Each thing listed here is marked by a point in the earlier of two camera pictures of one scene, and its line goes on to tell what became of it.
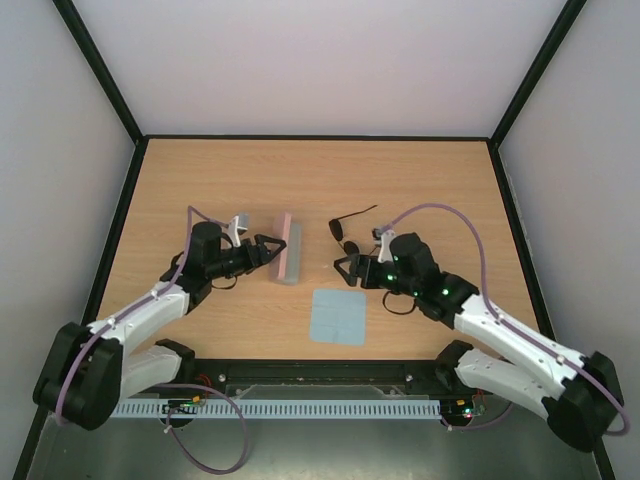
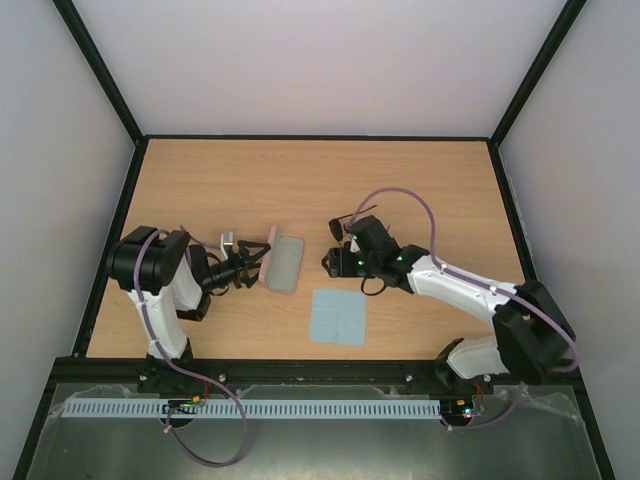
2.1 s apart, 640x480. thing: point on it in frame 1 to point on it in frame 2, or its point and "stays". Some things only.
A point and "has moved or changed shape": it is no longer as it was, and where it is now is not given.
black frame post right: [571, 10] stays
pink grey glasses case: [287, 269] has moved or changed shape
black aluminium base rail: [430, 376] stays
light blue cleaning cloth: [338, 317] stays
